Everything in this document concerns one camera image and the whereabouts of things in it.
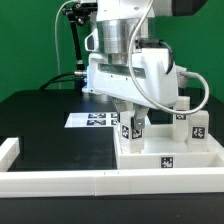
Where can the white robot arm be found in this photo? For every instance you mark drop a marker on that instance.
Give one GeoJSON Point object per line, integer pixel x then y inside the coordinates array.
{"type": "Point", "coordinates": [118, 24]}

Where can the white square table top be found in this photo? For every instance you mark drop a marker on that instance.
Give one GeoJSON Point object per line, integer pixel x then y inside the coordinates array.
{"type": "Point", "coordinates": [159, 150]}

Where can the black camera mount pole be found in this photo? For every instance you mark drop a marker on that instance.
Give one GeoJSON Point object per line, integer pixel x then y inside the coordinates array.
{"type": "Point", "coordinates": [78, 14]}

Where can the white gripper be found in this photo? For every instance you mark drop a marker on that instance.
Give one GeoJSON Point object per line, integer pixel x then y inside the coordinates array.
{"type": "Point", "coordinates": [149, 78]}

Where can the white U-shaped obstacle fence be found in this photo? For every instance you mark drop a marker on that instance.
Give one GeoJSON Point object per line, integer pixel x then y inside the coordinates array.
{"type": "Point", "coordinates": [107, 182]}

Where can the white AprilTag base sheet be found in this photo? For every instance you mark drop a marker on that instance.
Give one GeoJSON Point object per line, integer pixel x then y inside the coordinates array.
{"type": "Point", "coordinates": [96, 119]}

